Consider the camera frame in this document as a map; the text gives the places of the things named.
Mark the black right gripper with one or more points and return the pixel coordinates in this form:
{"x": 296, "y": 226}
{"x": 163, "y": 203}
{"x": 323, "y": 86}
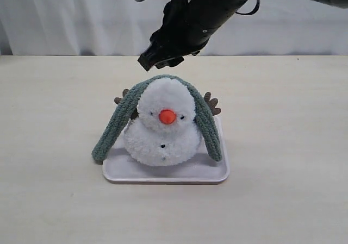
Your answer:
{"x": 187, "y": 26}

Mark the green knitted scarf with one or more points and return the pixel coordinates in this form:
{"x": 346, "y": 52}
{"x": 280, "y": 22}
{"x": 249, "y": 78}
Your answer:
{"x": 117, "y": 127}

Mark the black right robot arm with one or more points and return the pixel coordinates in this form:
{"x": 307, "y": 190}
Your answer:
{"x": 187, "y": 26}

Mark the white plush snowman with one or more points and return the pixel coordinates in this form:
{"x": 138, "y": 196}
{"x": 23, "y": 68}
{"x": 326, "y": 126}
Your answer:
{"x": 160, "y": 130}

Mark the white rectangular plastic tray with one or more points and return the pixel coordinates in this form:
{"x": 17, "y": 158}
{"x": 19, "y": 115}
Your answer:
{"x": 119, "y": 167}

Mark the white backdrop curtain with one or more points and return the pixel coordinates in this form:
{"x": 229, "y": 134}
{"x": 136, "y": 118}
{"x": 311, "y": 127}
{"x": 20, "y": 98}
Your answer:
{"x": 123, "y": 27}

